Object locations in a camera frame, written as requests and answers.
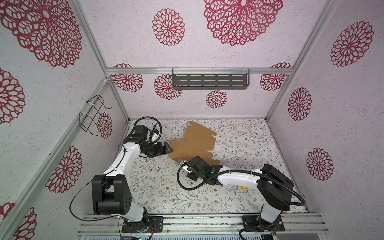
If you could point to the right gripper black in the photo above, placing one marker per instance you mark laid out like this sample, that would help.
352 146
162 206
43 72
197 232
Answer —
190 167

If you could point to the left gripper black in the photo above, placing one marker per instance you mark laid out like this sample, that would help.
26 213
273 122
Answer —
159 151

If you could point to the brown cardboard box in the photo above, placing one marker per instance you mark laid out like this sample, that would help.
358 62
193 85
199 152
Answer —
196 141

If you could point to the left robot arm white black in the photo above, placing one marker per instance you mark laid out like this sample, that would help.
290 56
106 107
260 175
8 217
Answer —
111 194

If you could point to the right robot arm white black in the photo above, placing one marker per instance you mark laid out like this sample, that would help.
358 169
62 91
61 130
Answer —
275 187

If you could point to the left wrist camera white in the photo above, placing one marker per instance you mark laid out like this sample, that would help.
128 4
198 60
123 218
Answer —
154 135

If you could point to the aluminium front rail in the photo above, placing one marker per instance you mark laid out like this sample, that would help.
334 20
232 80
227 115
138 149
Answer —
207 224

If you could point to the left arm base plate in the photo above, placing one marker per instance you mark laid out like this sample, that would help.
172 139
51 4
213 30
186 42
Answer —
147 225

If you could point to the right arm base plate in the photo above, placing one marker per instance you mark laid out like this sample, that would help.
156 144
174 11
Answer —
256 222

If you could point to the dark metal wall shelf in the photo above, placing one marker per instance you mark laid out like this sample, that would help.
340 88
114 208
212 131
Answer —
199 81

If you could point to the black wire wall rack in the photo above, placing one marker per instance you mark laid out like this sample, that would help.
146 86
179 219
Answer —
96 121

